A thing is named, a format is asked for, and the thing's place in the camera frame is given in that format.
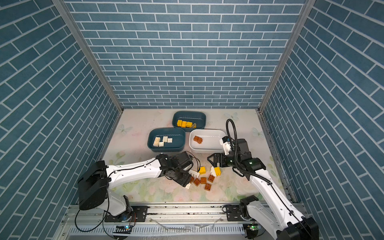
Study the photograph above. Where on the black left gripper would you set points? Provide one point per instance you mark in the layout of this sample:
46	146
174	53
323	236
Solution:
186	179

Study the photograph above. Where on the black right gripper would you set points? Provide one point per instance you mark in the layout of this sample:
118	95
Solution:
222	156

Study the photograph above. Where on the white curved lego brick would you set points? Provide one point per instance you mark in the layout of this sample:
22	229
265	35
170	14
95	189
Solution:
213	172

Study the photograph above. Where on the long white lego brick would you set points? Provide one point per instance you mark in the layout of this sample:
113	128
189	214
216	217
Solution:
194	173

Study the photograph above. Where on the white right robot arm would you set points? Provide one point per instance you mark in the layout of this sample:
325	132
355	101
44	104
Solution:
282	220

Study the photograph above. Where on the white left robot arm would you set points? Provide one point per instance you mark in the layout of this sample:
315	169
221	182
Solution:
96	184

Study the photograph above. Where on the white plastic bin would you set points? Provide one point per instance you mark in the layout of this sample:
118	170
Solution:
211	141

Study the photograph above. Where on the near teal plastic bin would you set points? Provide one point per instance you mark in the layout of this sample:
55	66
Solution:
178	136

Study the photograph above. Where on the teal plastic bin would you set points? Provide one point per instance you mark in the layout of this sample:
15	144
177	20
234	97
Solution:
178	136
190	116

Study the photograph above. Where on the far teal plastic bin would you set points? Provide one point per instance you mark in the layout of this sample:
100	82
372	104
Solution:
190	116

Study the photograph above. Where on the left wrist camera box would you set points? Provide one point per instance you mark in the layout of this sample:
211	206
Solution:
184	161

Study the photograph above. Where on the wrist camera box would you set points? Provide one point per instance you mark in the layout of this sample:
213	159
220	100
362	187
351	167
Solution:
226	143
184	161

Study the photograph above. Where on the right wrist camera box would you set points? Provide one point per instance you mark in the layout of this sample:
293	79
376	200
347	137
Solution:
226	143

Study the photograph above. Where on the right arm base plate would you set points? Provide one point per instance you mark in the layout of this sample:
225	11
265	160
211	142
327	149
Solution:
233	213

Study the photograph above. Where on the aluminium front rail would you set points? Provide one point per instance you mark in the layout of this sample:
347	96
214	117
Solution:
164	221

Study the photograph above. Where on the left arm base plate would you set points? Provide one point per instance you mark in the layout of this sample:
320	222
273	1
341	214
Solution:
134	214

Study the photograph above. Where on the aluminium corner post right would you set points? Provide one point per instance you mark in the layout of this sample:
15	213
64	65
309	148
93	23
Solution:
304	14

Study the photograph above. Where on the aluminium corner post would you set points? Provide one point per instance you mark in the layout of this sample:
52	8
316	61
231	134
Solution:
304	14
75	31

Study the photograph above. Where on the aluminium corner post left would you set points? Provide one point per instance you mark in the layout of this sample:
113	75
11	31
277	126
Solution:
75	31

